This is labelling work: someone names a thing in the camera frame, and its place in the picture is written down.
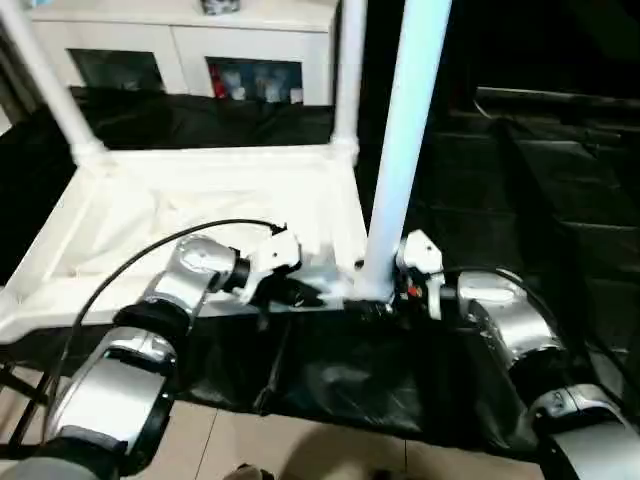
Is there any white plastic table leg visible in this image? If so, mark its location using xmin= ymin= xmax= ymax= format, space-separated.
xmin=331 ymin=0 xmax=370 ymax=157
xmin=353 ymin=0 xmax=455 ymax=302
xmin=0 ymin=0 xmax=109 ymax=169

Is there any black plastic mat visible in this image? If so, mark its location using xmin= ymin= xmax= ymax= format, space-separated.
xmin=0 ymin=85 xmax=640 ymax=454

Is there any black box with gold label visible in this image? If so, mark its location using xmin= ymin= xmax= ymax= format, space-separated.
xmin=362 ymin=0 xmax=409 ymax=129

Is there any white glass-door cabinet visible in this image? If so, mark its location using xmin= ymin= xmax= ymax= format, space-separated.
xmin=28 ymin=0 xmax=342 ymax=107

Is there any dark grey bundle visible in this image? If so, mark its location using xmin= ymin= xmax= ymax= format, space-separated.
xmin=199 ymin=0 xmax=245 ymax=16

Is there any grey curtain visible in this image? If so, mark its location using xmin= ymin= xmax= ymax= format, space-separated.
xmin=0 ymin=29 xmax=51 ymax=126

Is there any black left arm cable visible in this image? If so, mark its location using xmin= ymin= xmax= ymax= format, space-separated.
xmin=9 ymin=218 xmax=290 ymax=446

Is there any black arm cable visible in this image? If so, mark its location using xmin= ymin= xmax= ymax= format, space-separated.
xmin=9 ymin=218 xmax=290 ymax=446
xmin=441 ymin=266 xmax=640 ymax=401

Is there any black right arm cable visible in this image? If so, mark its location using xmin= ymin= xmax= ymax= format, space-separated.
xmin=441 ymin=266 xmax=640 ymax=401

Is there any black metal rail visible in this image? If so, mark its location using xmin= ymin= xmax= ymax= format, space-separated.
xmin=474 ymin=85 xmax=640 ymax=110

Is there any black metal table frame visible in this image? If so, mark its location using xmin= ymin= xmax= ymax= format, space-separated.
xmin=0 ymin=359 xmax=54 ymax=447

